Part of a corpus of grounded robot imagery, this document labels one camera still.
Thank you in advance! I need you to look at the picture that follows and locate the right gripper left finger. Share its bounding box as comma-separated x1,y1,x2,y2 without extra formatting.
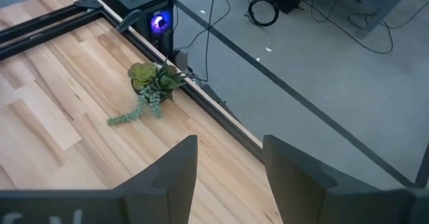
113,134,199,224

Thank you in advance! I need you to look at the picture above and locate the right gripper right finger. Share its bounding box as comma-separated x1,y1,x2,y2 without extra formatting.
262,134,414,224

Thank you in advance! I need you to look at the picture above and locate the potted artificial succulent plant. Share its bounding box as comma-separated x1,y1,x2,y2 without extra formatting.
107,59,188,127

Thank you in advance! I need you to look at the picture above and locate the black table clamp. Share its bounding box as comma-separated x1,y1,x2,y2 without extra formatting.
116,9,146,34

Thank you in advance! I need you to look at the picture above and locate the black computer tower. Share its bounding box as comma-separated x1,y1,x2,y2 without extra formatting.
82,0,184,61

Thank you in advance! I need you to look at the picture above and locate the long black floor cable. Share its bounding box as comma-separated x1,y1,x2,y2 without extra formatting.
301,0,429,56

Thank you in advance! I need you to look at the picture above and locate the coiled black cable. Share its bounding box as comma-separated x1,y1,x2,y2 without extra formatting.
247,0,280,27

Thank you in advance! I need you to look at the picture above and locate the grey metal floor frame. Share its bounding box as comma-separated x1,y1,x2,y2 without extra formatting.
318,0,418,39

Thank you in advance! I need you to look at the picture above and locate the black aluminium table frame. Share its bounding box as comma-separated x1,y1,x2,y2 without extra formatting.
0,0,264,163

